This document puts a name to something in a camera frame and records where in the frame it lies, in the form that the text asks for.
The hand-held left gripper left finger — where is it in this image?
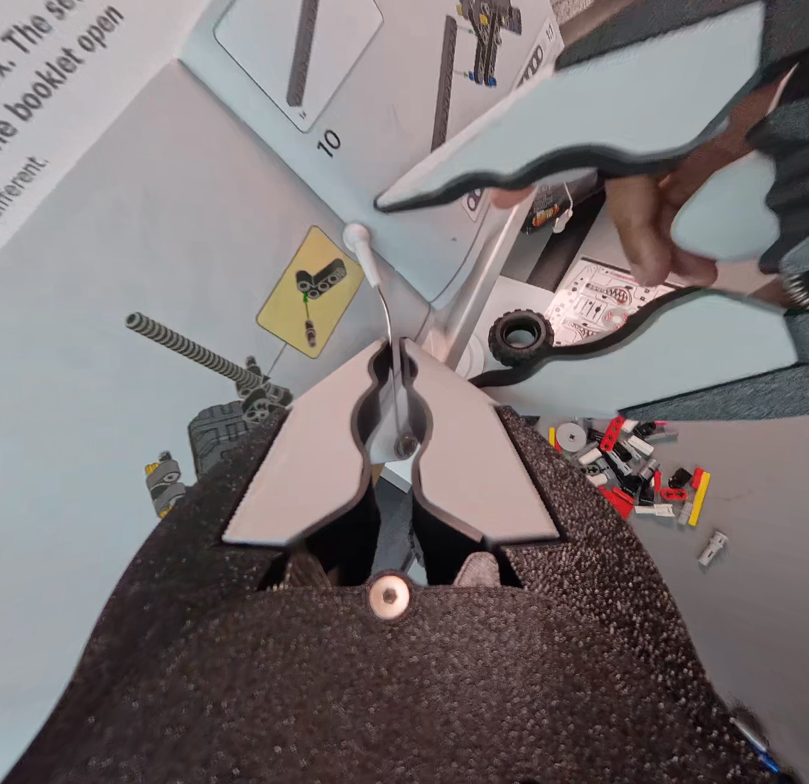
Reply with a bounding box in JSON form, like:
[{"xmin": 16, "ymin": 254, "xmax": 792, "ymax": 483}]
[{"xmin": 221, "ymin": 338, "xmax": 391, "ymax": 546}]

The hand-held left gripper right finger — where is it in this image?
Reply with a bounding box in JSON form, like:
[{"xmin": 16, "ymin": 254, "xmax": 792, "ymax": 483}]
[{"xmin": 403, "ymin": 340, "xmax": 562, "ymax": 543}]

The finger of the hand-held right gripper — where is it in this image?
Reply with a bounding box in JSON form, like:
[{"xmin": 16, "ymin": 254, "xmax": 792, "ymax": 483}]
[
  {"xmin": 374, "ymin": 0, "xmax": 771, "ymax": 215},
  {"xmin": 469, "ymin": 285, "xmax": 800, "ymax": 418}
]

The black toy tire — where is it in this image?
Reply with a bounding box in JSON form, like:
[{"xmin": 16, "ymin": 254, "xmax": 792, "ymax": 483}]
[{"xmin": 488, "ymin": 309, "xmax": 556, "ymax": 369}]

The white booklet stand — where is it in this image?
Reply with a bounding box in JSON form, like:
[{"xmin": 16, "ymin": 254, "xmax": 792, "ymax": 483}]
[{"xmin": 341, "ymin": 184, "xmax": 577, "ymax": 464}]

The toy building instruction booklet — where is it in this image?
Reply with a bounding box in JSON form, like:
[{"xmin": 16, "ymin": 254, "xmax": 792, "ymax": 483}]
[{"xmin": 0, "ymin": 0, "xmax": 568, "ymax": 760}]

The person's right hand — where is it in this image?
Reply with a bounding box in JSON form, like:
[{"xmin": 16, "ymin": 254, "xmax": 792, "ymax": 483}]
[{"xmin": 600, "ymin": 67, "xmax": 798, "ymax": 289}]

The monster truck toy box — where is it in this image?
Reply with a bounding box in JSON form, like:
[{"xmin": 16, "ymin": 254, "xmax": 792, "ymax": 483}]
[{"xmin": 521, "ymin": 0, "xmax": 639, "ymax": 241}]

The white toy sticker sheet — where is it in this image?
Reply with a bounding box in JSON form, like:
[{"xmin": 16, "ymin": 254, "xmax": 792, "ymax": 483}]
[{"xmin": 545, "ymin": 255, "xmax": 691, "ymax": 350}]

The pile of red grey pieces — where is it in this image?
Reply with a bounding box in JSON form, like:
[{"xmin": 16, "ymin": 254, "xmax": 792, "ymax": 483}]
[{"xmin": 547, "ymin": 416, "xmax": 713, "ymax": 529}]

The white printed instruction sheet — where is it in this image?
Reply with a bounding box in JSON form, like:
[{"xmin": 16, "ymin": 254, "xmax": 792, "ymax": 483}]
[{"xmin": 0, "ymin": 0, "xmax": 257, "ymax": 251}]

